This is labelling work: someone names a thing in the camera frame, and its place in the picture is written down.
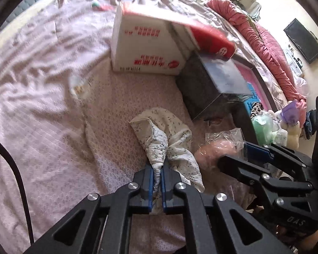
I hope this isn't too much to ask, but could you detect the dark glossy box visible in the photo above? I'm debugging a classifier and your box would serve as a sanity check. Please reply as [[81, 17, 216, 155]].
[[175, 51, 255, 122]]

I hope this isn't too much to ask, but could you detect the pink roll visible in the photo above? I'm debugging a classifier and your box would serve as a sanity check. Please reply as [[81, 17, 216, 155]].
[[195, 127, 245, 170]]

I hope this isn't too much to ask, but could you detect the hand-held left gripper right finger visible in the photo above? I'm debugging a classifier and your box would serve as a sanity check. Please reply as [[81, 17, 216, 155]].
[[160, 165, 292, 254]]

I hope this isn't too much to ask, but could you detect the black television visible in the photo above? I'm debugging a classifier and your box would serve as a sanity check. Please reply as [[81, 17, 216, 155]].
[[283, 18, 318, 64]]

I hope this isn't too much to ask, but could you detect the pale green tissue pack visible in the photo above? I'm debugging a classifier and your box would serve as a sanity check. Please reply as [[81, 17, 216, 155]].
[[272, 128, 289, 146]]

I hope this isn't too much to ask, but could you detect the black cable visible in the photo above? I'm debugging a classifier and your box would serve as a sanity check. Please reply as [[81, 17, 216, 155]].
[[0, 134, 34, 244]]

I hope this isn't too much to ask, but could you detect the lilac bed sheet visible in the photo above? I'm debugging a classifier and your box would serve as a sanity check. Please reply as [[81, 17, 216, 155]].
[[0, 0, 308, 254]]

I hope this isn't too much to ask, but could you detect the pink quilt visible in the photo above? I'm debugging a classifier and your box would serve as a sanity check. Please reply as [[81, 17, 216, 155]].
[[207, 0, 308, 127]]

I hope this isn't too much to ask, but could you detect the green puff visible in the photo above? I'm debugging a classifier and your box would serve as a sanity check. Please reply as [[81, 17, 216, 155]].
[[251, 111, 275, 145]]

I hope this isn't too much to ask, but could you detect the red and white cardboard box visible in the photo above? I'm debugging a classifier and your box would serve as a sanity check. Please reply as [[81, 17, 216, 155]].
[[111, 0, 237, 75]]

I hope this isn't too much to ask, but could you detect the white floral cloth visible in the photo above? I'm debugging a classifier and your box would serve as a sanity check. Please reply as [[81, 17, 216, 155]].
[[129, 107, 205, 213]]

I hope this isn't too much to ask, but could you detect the plush toy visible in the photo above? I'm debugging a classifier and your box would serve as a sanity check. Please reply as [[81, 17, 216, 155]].
[[274, 100, 301, 149]]

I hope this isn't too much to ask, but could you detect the white plastic bag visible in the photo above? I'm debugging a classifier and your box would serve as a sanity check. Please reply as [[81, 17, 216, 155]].
[[294, 78, 309, 96]]

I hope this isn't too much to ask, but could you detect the white storage unit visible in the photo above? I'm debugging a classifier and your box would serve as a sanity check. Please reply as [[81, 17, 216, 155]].
[[285, 44, 308, 72]]

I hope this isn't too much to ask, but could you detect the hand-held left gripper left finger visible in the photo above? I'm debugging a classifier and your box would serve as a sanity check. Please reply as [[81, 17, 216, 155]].
[[24, 164, 154, 254]]

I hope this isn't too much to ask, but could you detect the white ornate mirror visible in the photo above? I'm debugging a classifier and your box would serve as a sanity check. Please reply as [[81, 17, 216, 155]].
[[236, 0, 263, 20]]

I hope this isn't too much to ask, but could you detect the leopard print cloth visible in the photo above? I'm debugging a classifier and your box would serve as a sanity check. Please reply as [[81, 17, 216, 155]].
[[250, 102, 264, 119]]

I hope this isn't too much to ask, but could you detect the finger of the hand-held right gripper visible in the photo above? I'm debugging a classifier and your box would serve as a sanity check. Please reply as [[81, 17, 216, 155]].
[[244, 141, 306, 168], [217, 155, 312, 199]]

